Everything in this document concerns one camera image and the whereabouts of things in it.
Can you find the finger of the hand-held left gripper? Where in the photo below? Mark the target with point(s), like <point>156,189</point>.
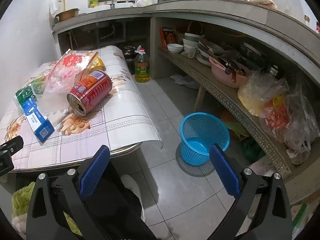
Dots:
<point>12,142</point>

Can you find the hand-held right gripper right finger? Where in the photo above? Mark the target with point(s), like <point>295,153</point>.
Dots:
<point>225,172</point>

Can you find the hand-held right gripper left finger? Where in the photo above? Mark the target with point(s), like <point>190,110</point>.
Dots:
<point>93,172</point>

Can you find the blue white carton box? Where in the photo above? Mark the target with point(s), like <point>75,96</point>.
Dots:
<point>37,120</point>

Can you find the blue plastic basket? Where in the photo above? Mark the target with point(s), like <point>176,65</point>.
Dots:
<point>192,150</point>

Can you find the green label plastic bottle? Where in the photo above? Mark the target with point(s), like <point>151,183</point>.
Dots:
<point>26,92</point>

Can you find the red tin can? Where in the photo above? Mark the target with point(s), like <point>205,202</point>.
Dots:
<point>92,92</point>

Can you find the red snack bag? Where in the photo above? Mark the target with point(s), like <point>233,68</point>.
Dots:
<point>72,60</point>

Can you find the green plastic bag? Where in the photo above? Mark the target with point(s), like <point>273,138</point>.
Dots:
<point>252,150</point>

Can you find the white sack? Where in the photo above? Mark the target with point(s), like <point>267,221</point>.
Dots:
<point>262,166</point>

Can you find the person's white shoe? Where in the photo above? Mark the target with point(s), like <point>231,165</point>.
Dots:
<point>132,187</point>

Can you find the person's leg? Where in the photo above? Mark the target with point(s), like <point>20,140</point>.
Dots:
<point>120,205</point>

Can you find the orange green bag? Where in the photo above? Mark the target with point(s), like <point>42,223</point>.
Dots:
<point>235,127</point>

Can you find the green towel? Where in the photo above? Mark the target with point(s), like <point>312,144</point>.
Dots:
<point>21,200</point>

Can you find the floral tablecloth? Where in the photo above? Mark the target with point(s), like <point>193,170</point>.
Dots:
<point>120,120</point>

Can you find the clear red print plastic bag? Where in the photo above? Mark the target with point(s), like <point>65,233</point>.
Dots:
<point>60,80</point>

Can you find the perforated metal shelf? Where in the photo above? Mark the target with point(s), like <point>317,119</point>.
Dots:
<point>220,93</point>

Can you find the yellow plastic bag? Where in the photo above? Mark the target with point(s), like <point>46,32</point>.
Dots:
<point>252,97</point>

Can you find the grey clear plastic bag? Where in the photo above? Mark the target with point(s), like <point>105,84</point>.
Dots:
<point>300,130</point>

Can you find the green print carton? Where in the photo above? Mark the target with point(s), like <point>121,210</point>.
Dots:
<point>300,220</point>

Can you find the pink plastic basin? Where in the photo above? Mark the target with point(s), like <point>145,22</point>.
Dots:
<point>225,78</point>

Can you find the grey floor cloth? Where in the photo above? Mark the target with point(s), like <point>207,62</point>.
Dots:
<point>185,81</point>

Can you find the yellow packet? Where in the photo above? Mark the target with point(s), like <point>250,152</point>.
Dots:
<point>98,63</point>

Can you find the cooking oil bottle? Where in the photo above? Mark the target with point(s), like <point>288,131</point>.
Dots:
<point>142,72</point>

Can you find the bundle of chopsticks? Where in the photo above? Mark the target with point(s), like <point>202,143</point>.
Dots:
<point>220,61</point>

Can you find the stack of plates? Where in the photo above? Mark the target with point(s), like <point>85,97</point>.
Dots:
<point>202,58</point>

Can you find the dark ceramic jar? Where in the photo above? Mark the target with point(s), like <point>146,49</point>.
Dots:
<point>128,52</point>

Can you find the small clear plastic bag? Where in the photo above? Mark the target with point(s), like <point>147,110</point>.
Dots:
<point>188,52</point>

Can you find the white bowl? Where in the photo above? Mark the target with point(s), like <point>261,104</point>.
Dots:
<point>175,48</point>

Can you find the stack of bowls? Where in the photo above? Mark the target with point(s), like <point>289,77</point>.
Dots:
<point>191,42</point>

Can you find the copper pot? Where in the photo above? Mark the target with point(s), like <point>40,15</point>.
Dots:
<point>67,15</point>

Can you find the hanging white plastic bag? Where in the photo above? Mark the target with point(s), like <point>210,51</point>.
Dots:
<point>53,5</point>

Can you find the red printed box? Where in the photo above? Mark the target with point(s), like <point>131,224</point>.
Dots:
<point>168,38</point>

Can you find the grey concrete counter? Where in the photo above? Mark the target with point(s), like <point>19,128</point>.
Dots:
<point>225,10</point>

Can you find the metal faucet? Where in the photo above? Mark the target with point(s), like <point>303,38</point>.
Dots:
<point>113,0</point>

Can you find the pale rag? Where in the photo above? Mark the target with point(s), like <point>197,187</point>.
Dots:
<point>261,0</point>

